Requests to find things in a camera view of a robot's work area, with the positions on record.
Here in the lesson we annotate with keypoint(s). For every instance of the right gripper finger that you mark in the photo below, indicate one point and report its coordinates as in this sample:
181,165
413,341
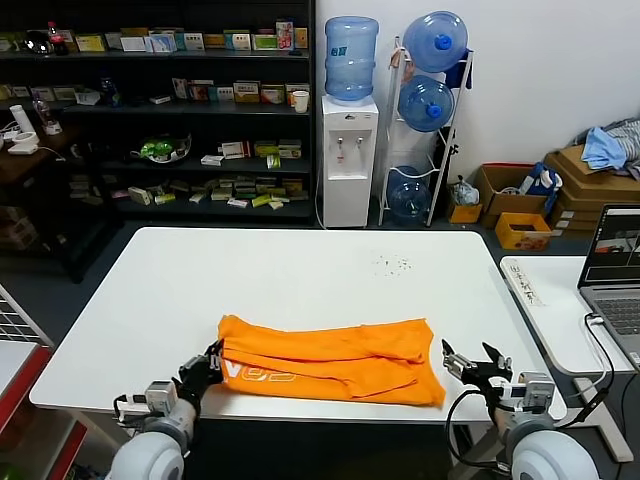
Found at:
501,365
457,362

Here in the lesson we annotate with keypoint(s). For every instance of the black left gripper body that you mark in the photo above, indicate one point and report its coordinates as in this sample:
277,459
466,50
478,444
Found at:
195,377

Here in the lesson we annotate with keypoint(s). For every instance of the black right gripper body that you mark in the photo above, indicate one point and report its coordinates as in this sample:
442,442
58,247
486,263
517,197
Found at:
490,382

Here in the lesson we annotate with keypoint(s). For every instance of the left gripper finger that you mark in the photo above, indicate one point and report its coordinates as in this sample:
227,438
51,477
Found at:
220,370
212,351

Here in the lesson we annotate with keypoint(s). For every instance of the orange t-shirt with white print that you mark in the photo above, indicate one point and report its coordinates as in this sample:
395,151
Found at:
330,360

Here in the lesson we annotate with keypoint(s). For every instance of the white side table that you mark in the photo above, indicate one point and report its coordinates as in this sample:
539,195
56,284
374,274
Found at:
555,330

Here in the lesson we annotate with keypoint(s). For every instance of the orange yellow cardboard box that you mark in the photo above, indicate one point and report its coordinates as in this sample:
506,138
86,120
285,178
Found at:
522,240

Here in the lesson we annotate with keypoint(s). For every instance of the grey laptop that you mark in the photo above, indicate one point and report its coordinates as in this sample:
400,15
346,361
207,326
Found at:
617,305

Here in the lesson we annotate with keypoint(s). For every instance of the small yellow cardboard box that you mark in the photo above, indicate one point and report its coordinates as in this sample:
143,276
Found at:
465,212

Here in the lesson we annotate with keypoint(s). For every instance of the flat white red box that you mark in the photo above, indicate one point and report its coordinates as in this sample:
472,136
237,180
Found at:
237,202

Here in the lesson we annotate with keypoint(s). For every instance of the flat lime green box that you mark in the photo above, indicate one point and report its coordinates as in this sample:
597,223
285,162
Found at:
261,201

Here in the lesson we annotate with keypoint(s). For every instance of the flat brown cardboard box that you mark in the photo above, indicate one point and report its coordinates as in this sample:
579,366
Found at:
575,217
590,196

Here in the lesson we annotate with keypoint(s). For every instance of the open brown cardboard box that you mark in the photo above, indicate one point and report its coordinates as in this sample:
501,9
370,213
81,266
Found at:
510,200

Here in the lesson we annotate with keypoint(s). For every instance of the crumpled clear plastic bag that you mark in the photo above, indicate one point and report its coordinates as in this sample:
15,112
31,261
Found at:
465,192

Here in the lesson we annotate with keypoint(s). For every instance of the white tilted medicine box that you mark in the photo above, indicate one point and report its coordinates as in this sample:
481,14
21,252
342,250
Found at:
139,195

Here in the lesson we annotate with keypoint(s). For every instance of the blue and white bag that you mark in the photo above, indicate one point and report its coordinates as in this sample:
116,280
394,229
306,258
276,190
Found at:
541,178

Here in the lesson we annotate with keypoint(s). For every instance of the flat white medicine box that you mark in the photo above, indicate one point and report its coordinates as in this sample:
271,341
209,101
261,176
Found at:
212,160

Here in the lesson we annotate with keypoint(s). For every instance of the small light green box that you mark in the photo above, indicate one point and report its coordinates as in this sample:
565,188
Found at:
272,161

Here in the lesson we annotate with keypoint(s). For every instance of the white box with red stripe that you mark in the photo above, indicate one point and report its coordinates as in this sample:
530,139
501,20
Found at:
234,150

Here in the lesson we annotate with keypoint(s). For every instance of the white water dispenser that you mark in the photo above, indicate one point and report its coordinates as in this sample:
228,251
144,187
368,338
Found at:
349,190

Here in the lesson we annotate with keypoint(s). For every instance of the large flat cardboard box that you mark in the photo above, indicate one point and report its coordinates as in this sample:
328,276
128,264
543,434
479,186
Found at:
575,170

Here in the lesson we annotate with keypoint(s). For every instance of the green yellow medicine box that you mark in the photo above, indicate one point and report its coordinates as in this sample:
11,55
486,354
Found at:
264,149

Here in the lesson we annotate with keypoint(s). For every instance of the green snack bag in bowl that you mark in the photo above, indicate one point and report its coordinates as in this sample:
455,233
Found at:
160,148

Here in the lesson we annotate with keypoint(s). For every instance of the black folded tripod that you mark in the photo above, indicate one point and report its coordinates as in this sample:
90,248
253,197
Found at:
444,148

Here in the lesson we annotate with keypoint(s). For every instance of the light blue garment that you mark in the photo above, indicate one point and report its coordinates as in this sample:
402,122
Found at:
605,150

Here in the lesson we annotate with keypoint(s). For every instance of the small flat white box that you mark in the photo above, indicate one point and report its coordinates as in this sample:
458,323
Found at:
159,99

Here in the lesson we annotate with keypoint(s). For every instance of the teal and white box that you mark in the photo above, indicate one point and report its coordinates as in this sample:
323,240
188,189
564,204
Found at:
224,94

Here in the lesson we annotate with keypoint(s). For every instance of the yellow box with white label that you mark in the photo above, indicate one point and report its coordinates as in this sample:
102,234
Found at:
246,92

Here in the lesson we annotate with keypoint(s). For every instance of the white metal jug rack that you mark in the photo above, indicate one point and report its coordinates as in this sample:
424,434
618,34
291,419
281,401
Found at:
458,101

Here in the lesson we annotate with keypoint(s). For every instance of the yellow and red box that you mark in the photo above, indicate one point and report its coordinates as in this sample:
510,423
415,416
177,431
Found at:
272,94

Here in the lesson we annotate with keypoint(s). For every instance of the white red upright box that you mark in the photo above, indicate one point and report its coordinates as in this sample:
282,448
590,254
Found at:
179,89

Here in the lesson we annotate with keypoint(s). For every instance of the white paper cup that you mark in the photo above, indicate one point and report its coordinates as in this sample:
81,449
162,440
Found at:
300,101

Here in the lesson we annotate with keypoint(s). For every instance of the brown wooden desk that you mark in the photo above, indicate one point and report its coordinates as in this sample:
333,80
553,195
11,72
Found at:
20,166

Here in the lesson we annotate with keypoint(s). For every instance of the white orange medicine box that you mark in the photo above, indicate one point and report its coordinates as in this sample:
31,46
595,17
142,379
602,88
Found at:
288,93

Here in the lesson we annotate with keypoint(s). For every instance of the grey striped garment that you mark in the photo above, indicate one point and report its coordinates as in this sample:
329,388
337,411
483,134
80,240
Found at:
627,127

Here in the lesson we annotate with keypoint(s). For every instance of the blue bottle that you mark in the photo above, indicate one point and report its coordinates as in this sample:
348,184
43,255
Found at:
108,91

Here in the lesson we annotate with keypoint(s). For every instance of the white round device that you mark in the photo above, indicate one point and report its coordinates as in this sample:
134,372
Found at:
22,142

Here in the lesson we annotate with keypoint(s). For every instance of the white carton box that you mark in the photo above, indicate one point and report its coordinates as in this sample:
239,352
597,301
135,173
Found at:
87,95

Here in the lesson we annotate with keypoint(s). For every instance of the dark blue cloth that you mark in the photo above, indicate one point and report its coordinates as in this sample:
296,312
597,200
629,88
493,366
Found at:
461,75

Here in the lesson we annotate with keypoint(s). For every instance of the clear plastic bottle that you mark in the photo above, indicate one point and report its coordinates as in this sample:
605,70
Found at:
44,113

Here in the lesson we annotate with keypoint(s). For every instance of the black shelf unit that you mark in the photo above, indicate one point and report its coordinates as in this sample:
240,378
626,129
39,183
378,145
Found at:
200,56

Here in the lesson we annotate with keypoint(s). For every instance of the white cylinder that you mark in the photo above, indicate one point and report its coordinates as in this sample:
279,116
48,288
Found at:
17,118

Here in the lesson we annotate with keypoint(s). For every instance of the small yellow medicine box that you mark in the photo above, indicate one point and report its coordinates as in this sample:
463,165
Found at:
214,41

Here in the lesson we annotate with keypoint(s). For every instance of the green and white medicine box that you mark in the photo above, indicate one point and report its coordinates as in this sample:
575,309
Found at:
189,41

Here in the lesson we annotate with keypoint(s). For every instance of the pale green medicine box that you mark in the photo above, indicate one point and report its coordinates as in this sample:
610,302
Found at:
263,42

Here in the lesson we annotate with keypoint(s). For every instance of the blue and white medicine box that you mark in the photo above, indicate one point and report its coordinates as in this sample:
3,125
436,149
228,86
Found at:
160,42

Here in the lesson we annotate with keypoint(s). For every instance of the blue water jug with label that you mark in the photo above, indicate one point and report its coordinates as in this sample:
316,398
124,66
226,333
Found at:
351,65

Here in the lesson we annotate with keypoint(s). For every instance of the plain white medicine box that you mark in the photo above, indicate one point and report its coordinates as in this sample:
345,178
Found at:
132,44

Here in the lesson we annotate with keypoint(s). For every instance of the tall pink medicine box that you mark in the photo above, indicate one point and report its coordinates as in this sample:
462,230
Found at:
284,35

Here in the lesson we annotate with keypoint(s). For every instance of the tall yellow medicine box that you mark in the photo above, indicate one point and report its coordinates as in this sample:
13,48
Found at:
300,38

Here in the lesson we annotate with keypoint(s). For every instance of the cola bottle with red label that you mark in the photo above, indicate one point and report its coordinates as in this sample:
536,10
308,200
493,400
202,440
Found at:
56,38

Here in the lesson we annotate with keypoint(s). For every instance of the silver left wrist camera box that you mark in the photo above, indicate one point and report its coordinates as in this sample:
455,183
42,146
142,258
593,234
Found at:
161,397

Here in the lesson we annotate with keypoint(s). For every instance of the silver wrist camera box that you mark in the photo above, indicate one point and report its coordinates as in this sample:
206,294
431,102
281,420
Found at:
161,397
537,392

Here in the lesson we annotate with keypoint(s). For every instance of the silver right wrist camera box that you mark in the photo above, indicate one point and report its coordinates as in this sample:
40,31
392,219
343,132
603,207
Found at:
537,392

